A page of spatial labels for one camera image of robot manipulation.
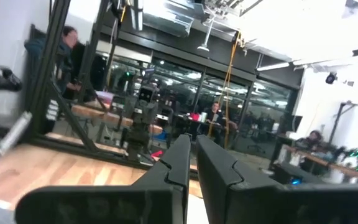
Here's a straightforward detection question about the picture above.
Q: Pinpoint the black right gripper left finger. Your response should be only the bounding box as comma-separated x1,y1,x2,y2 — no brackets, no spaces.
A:
15,133,192,224

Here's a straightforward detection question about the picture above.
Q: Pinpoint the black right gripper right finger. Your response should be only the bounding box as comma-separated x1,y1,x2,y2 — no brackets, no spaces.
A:
196,134,358,224

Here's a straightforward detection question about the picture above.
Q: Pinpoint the wooden top workbench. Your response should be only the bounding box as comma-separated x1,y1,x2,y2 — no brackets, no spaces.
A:
71,104,164,136

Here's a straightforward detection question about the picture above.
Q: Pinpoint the black box with blue light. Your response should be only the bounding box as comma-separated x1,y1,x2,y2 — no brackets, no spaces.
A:
272,161,324,187

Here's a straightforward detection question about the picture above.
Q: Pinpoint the person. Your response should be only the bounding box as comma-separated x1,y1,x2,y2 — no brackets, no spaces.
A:
25,25,83,100
202,101,239,147
295,129,325,151

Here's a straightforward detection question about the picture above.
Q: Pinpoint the cluttered wooden desk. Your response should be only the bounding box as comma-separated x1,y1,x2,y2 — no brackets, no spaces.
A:
283,144,358,183

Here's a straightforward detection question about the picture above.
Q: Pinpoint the white hanging lamp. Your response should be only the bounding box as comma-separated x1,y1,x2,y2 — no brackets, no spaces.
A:
196,15,218,53

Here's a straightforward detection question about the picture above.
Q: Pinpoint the white tube light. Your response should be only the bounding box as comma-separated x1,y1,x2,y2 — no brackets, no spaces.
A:
255,61,291,72

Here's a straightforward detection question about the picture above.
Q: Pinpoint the yellow hanging cable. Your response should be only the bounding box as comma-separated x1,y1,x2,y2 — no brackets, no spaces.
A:
208,30,242,150

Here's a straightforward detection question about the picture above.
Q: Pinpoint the black metal table frame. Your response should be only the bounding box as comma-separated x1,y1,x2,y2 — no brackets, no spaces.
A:
23,0,198,180

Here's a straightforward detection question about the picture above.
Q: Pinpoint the black ceiling camera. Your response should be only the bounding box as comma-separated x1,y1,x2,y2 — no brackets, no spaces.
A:
324,72,337,85

